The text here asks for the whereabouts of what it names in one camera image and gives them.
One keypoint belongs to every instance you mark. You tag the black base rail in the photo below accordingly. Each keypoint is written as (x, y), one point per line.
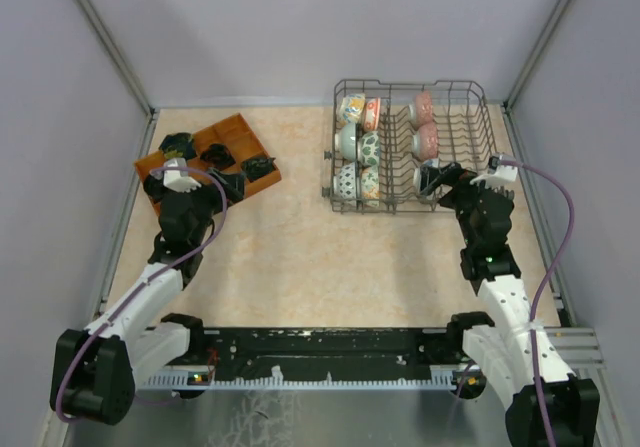
(326, 358)

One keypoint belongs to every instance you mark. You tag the blue white floral bowl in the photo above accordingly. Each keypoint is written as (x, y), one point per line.
(425, 178)

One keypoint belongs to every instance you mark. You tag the orange green star bowl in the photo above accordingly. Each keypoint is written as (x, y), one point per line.
(369, 187)

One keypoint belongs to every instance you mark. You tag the yellow flower dark cloth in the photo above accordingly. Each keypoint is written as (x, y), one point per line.
(178, 145)

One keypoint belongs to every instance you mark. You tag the orange patterned bowl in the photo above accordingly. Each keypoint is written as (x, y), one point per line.
(371, 113)

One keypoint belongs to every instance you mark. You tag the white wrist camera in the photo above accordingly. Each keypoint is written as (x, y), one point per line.
(176, 179)
(501, 171)

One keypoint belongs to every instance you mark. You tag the aluminium frame rail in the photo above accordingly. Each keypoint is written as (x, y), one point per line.
(578, 346)

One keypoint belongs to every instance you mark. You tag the blue dotted bowl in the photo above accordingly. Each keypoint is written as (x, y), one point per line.
(346, 183)

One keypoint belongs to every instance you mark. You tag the grey wire dish rack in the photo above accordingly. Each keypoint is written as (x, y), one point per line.
(465, 135)

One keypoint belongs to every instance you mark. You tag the wooden compartment tray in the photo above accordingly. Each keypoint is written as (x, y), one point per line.
(237, 135)

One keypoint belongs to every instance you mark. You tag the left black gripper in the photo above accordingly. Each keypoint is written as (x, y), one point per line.
(234, 183)

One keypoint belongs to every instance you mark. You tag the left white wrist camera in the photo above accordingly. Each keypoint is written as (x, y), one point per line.
(176, 179)

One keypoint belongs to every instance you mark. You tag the green leaf bowl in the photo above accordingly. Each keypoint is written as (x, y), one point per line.
(368, 149)

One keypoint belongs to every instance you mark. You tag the pale green bowl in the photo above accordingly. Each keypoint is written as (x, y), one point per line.
(347, 143)

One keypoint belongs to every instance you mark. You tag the orange flower rolled cloth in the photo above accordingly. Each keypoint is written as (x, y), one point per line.
(218, 156)

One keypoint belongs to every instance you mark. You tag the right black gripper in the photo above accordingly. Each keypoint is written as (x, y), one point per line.
(431, 174)

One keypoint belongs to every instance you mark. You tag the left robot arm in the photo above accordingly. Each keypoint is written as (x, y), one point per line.
(98, 369)

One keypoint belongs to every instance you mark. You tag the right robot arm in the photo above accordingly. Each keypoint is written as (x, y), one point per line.
(545, 403)

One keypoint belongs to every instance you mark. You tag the blue flower rolled cloth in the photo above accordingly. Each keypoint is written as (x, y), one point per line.
(155, 189)

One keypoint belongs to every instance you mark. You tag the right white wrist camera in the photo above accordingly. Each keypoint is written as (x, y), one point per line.
(501, 171)

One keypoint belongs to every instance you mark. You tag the pink bowl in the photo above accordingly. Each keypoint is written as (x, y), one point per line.
(421, 109)
(425, 142)

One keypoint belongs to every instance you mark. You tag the green leaf rolled cloth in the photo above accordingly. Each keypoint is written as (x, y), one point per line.
(258, 167)

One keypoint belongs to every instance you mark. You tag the yellow blue patterned bowl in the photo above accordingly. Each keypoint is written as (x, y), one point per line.
(350, 108)

